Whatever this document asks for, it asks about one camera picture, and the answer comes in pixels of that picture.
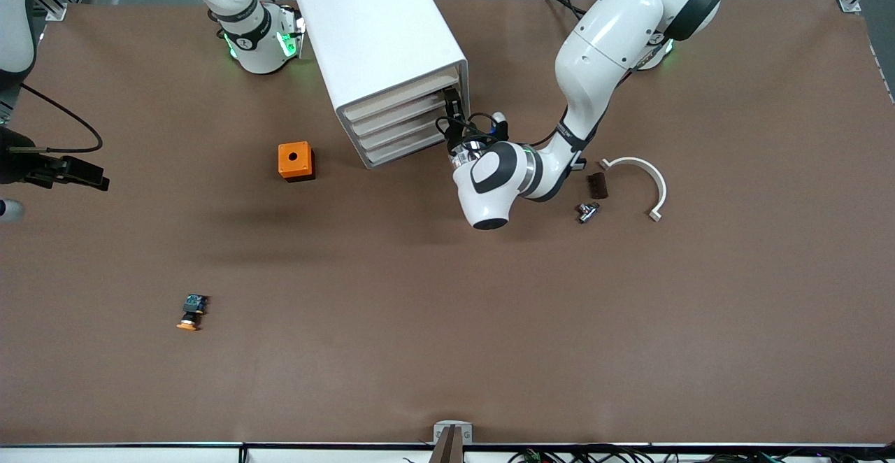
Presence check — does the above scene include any orange box with hole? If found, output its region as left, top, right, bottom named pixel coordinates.
left=278, top=141, right=316, bottom=183

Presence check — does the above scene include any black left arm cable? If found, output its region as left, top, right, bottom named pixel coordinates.
left=435, top=112, right=499, bottom=143

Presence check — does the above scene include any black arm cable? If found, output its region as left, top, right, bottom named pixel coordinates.
left=435, top=112, right=499, bottom=143
left=20, top=83, right=104, bottom=155

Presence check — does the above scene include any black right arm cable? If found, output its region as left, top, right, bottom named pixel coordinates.
left=20, top=83, right=104, bottom=155

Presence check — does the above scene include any black base cable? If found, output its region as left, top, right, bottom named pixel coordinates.
left=538, top=0, right=582, bottom=20

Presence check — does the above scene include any orange push button switch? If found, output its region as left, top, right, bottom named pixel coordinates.
left=176, top=293, right=210, bottom=332

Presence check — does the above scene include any white curved plastic bracket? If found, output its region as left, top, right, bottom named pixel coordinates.
left=598, top=157, right=668, bottom=222

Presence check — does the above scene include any white table edge rail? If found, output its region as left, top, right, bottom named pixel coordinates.
left=0, top=441, right=895, bottom=463

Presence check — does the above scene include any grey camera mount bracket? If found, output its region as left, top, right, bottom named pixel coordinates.
left=433, top=420, right=473, bottom=463

